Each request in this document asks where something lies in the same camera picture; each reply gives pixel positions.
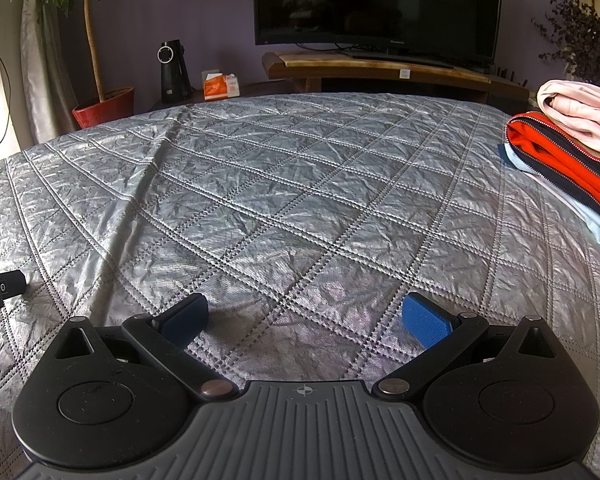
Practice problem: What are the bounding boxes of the light blue garment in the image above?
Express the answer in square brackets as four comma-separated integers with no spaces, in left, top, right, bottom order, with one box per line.
[504,142,600,252]

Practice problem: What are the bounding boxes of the orange navy zip jacket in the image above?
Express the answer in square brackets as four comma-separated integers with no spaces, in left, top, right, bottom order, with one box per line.
[506,111,600,233]

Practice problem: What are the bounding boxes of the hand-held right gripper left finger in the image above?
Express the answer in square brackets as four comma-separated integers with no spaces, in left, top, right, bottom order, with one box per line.
[55,293,241,402]

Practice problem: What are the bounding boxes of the dark remote controls in holder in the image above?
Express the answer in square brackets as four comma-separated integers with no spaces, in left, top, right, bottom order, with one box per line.
[495,65,529,89]

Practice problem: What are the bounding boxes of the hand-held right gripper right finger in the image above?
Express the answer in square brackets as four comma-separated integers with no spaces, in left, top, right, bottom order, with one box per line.
[372,293,561,403]

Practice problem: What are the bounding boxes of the dark wooden television cabinet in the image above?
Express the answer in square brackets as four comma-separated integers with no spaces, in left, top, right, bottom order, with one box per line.
[147,77,541,111]

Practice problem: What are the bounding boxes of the pink garment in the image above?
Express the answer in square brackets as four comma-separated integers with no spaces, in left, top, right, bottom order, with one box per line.
[536,79,600,168]

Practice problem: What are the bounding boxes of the purple dried plant in vase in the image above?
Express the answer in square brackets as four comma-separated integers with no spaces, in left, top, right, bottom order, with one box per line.
[531,0,600,83]

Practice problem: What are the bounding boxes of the orange tissue pack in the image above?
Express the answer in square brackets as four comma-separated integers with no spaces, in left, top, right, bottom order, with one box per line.
[203,74,241,100]

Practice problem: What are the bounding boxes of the light wooden television riser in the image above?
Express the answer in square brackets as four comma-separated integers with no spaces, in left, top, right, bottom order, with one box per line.
[261,51,493,93]

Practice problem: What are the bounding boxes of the black kettle-shaped appliance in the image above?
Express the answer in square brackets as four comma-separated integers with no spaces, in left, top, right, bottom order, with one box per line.
[157,40,193,106]

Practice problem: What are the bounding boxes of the black television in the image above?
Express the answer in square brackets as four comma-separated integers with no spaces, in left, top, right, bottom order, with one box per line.
[252,0,504,72]

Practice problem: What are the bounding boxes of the silver quilted blanket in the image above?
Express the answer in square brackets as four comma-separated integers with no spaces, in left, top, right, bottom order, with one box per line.
[0,92,600,466]

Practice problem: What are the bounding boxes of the grey curtain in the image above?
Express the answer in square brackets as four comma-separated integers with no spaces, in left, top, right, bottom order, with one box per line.
[20,0,78,146]

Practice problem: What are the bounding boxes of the green potted tree red pot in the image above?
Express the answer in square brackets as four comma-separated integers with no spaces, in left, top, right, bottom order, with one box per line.
[11,0,142,131]

